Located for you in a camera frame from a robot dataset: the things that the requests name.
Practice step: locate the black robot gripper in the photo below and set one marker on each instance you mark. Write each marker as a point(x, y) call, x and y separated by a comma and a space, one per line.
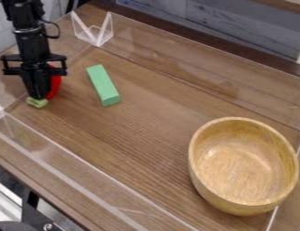
point(25, 14)

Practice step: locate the red plush strawberry toy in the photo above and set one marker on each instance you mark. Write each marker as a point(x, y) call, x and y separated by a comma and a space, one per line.
point(39, 103)

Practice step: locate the green rectangular block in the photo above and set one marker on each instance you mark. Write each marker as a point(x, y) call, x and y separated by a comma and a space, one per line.
point(103, 85)

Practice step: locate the clear acrylic table fence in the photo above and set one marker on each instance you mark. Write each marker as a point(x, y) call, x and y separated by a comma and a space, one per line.
point(109, 163)

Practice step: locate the black table clamp with bolt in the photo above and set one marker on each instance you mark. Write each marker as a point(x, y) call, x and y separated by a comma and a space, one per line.
point(32, 217)

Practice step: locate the wooden bowl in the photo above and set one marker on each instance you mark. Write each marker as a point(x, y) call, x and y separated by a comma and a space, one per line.
point(242, 165)

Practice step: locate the clear acrylic corner bracket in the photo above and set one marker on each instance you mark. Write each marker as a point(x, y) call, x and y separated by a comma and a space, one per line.
point(95, 35)

